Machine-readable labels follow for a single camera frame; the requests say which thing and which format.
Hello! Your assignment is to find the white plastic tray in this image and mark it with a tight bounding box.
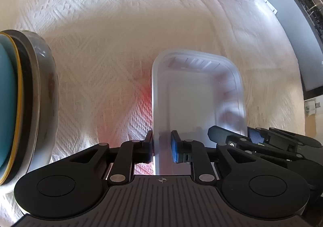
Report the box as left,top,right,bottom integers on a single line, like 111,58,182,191
152,49,247,175

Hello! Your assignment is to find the stainless steel bowl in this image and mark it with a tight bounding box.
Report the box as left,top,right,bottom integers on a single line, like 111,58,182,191
1,29,59,194

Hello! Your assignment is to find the blue ceramic bowl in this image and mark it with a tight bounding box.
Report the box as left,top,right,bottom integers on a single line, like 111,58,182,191
1,34,18,165

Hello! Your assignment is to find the green white wipes pack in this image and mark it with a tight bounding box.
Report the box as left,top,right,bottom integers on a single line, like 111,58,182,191
304,99,322,116

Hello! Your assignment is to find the white textured cloth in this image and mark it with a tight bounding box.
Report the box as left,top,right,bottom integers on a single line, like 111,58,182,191
0,0,307,222

